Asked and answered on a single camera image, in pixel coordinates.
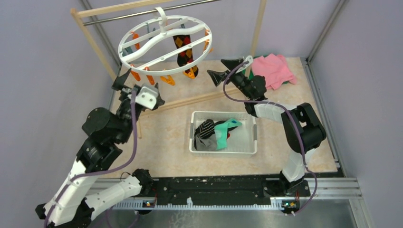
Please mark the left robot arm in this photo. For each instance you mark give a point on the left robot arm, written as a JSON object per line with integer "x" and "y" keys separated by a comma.
{"x": 71, "y": 206}

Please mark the white round sock hanger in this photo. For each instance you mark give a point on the white round sock hanger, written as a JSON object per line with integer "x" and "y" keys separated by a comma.
{"x": 149, "y": 44}

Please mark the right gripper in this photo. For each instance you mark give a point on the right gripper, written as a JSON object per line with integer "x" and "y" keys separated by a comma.
{"x": 217, "y": 77}

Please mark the teal sock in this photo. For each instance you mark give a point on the teal sock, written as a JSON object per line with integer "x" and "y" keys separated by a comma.
{"x": 222, "y": 129}

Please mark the metal hanging rod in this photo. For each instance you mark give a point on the metal hanging rod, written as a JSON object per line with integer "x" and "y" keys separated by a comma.
{"x": 148, "y": 12}

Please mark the orange clothespin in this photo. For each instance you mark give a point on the orange clothespin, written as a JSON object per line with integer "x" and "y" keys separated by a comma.
{"x": 149, "y": 77}
{"x": 135, "y": 75}
{"x": 168, "y": 79}

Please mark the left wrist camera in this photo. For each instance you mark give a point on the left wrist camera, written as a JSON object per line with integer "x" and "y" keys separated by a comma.
{"x": 147, "y": 96}

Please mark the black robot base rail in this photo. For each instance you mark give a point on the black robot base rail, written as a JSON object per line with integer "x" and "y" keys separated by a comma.
{"x": 238, "y": 190}

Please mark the pink cloth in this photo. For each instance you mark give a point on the pink cloth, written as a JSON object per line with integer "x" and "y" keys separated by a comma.
{"x": 275, "y": 70}

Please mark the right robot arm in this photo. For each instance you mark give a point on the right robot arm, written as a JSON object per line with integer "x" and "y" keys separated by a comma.
{"x": 303, "y": 129}

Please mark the wooden drying rack frame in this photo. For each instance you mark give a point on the wooden drying rack frame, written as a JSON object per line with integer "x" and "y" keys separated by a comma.
{"x": 92, "y": 13}

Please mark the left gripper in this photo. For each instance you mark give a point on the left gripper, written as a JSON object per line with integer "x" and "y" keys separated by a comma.
{"x": 119, "y": 83}

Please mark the grey sock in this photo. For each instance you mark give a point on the grey sock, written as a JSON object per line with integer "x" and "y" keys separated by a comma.
{"x": 208, "y": 144}

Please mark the black white striped sock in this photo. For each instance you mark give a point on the black white striped sock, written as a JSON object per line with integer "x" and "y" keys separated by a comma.
{"x": 205, "y": 130}

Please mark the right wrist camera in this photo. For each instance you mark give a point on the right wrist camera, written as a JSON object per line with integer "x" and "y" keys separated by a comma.
{"x": 248, "y": 60}

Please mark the white plastic basket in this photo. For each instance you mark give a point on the white plastic basket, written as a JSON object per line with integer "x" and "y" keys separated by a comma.
{"x": 241, "y": 142}

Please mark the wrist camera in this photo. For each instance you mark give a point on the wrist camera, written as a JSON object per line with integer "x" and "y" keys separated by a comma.
{"x": 147, "y": 96}
{"x": 248, "y": 60}

